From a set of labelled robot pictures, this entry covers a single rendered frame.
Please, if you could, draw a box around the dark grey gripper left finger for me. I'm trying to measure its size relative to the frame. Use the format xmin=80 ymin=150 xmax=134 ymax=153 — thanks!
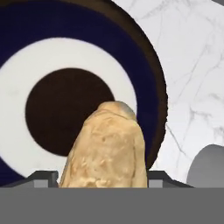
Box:
xmin=3 ymin=170 xmax=60 ymax=189

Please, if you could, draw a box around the blue white brown ringed plate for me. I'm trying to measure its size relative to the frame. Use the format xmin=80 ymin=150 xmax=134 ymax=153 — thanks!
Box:
xmin=0 ymin=0 xmax=169 ymax=187

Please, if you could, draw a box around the pale tan baguette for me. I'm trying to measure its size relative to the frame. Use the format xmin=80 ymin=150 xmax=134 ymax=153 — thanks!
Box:
xmin=59 ymin=101 xmax=149 ymax=189

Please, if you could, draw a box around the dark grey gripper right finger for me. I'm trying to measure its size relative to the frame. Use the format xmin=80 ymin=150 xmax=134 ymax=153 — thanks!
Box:
xmin=147 ymin=170 xmax=193 ymax=189

